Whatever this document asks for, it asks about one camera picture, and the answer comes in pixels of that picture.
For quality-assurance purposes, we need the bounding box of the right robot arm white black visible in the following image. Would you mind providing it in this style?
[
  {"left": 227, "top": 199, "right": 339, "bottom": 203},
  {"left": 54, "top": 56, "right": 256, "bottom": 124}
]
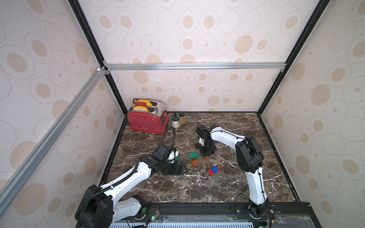
[{"left": 196, "top": 123, "right": 270, "bottom": 219}]

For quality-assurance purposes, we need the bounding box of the white salt shaker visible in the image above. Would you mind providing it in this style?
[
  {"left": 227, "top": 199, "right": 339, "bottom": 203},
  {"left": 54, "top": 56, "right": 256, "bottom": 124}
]
[{"left": 171, "top": 113, "right": 180, "bottom": 129}]

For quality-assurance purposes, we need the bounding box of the yellow toy toast slice back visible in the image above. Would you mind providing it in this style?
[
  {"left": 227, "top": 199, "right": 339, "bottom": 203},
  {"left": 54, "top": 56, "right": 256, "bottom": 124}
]
[{"left": 133, "top": 99, "right": 153, "bottom": 107}]

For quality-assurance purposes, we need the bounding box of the aluminium left frame bar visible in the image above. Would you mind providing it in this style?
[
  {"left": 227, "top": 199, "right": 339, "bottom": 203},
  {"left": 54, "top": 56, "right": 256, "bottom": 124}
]
[{"left": 1, "top": 66, "right": 106, "bottom": 216}]

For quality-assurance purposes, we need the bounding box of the yellow toy toast slice front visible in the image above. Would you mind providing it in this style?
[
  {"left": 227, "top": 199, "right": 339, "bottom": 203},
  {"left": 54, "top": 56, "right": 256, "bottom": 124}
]
[{"left": 133, "top": 105, "right": 149, "bottom": 113}]

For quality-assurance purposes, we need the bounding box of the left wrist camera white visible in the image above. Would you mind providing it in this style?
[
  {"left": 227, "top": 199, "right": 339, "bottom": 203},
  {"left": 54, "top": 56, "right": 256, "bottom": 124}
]
[{"left": 167, "top": 150, "right": 179, "bottom": 163}]

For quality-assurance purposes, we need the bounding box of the green long lego brick centre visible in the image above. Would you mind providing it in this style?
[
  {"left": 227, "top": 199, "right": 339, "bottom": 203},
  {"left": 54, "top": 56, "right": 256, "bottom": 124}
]
[{"left": 189, "top": 152, "right": 199, "bottom": 159}]

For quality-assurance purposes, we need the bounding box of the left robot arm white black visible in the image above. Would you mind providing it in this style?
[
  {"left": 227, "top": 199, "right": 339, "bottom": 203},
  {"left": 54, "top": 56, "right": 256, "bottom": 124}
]
[{"left": 75, "top": 144, "right": 184, "bottom": 228}]

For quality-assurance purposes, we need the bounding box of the blue small lego brick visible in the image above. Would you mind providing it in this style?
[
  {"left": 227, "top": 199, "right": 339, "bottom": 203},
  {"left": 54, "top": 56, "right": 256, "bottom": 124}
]
[{"left": 212, "top": 166, "right": 221, "bottom": 175}]

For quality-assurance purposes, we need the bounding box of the yellow toy toast slice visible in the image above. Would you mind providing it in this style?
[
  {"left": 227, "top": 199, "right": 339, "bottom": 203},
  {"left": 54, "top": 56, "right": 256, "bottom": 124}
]
[
  {"left": 133, "top": 99, "right": 153, "bottom": 107},
  {"left": 133, "top": 105, "right": 149, "bottom": 113}
]

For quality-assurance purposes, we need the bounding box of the brown pepper shaker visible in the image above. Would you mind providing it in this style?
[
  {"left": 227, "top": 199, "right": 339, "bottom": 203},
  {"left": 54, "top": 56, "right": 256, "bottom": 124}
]
[{"left": 179, "top": 112, "right": 186, "bottom": 125}]

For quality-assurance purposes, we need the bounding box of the aluminium horizontal frame bar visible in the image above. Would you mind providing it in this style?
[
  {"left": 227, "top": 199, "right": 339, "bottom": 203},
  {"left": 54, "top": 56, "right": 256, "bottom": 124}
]
[{"left": 99, "top": 62, "right": 287, "bottom": 71}]

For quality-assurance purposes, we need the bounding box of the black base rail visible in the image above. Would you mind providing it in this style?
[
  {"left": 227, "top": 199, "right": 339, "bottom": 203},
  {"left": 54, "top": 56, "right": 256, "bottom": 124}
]
[{"left": 75, "top": 201, "right": 322, "bottom": 228}]

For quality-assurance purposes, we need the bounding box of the red toy toaster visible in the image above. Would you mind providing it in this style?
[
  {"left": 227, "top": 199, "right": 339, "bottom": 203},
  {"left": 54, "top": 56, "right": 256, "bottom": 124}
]
[{"left": 127, "top": 98, "right": 169, "bottom": 134}]

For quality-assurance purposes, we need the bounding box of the black left camera cable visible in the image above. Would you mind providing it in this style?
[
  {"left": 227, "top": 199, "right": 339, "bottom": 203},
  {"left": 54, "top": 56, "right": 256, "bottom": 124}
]
[{"left": 159, "top": 126, "right": 176, "bottom": 149}]

